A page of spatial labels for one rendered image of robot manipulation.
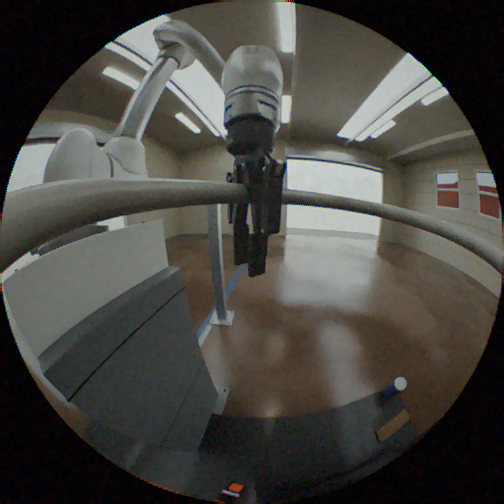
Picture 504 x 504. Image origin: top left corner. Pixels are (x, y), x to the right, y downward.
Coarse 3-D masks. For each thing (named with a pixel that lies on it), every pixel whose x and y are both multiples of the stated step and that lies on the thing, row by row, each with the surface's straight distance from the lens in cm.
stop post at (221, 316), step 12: (216, 204) 104; (216, 216) 104; (216, 228) 105; (216, 240) 106; (216, 252) 108; (216, 264) 111; (216, 276) 115; (216, 288) 121; (216, 300) 127; (216, 312) 135; (228, 312) 147; (216, 324) 137; (228, 324) 134
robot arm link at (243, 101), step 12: (228, 96) 27; (240, 96) 25; (252, 96) 24; (264, 96) 25; (276, 96) 27; (228, 108) 26; (240, 108) 24; (252, 108) 23; (264, 108) 24; (276, 108) 26; (228, 120) 24; (240, 120) 24; (252, 120) 24; (264, 120) 24; (276, 120) 25
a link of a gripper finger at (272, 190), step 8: (272, 160) 18; (272, 168) 18; (264, 176) 19; (272, 176) 19; (280, 176) 20; (264, 184) 19; (272, 184) 19; (280, 184) 20; (264, 192) 19; (272, 192) 19; (280, 192) 20; (264, 200) 19; (272, 200) 19; (280, 200) 20; (264, 208) 19; (272, 208) 19; (280, 208) 20; (264, 216) 19; (272, 216) 19; (280, 216) 20; (264, 224) 19; (272, 224) 19; (264, 232) 19
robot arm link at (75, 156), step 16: (80, 128) 48; (64, 144) 43; (80, 144) 43; (48, 160) 46; (64, 160) 41; (80, 160) 41; (96, 160) 44; (48, 176) 42; (64, 176) 39; (80, 176) 40; (96, 176) 43
